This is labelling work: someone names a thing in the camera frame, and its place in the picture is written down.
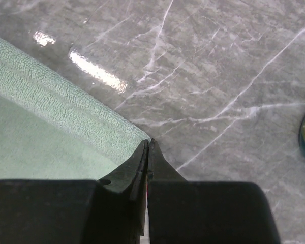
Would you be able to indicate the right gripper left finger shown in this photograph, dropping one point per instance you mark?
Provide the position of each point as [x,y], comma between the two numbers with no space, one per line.
[107,210]

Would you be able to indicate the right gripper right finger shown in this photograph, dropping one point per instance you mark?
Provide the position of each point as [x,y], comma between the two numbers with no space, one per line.
[182,211]

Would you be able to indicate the green panda towel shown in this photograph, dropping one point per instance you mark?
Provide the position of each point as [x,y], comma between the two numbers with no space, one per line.
[52,129]

